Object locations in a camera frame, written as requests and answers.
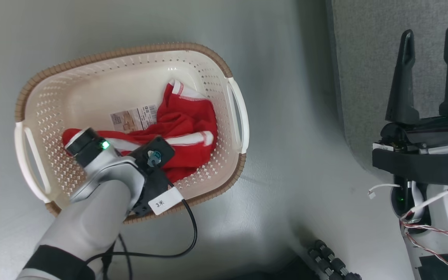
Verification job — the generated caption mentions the grey fabric sofa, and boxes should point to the grey fabric sofa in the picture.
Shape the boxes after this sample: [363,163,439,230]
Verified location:
[326,0,448,172]

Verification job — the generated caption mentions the white wire with connector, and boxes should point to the white wire with connector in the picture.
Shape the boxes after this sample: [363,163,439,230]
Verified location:
[368,183,401,200]

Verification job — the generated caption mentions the red and white twisted wires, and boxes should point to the red and white twisted wires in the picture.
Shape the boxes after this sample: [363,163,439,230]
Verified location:
[399,187,448,269]

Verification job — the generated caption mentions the red and white garment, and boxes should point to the red and white garment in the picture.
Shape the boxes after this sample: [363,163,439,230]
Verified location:
[61,80,219,183]

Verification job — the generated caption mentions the white cable tag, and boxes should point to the white cable tag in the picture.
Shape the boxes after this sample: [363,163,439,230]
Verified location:
[148,187,184,215]

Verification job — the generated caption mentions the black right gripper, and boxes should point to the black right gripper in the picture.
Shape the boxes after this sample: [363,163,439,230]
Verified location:
[372,26,448,186]

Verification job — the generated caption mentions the printed paper label sticker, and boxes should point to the printed paper label sticker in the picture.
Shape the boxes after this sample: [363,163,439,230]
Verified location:
[110,104,158,133]

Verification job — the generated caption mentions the cream laundry basket brown rim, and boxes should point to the cream laundry basket brown rim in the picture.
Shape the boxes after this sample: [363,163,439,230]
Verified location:
[14,42,250,225]

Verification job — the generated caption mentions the thin black cable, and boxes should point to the thin black cable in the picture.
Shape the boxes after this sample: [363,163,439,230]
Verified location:
[86,199,198,280]

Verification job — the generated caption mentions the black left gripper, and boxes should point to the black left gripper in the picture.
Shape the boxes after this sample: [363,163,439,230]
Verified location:
[65,128,110,168]

